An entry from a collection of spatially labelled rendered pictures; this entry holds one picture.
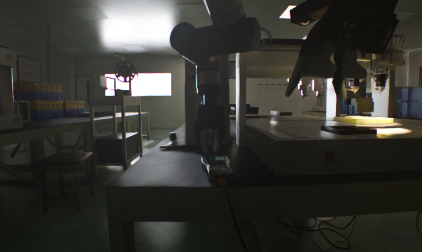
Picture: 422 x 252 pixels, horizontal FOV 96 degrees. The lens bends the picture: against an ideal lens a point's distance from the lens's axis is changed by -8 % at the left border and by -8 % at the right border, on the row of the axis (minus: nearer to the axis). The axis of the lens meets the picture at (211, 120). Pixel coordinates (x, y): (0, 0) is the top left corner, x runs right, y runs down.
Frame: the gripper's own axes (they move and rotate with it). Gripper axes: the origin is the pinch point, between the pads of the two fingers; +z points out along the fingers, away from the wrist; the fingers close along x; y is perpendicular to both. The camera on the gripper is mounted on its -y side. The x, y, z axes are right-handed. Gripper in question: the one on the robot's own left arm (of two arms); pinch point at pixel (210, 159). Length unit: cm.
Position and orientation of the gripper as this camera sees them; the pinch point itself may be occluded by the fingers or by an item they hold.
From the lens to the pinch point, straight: 60.8
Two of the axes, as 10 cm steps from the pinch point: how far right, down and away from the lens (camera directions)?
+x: 10.0, -0.1, 0.9
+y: 0.9, -1.9, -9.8
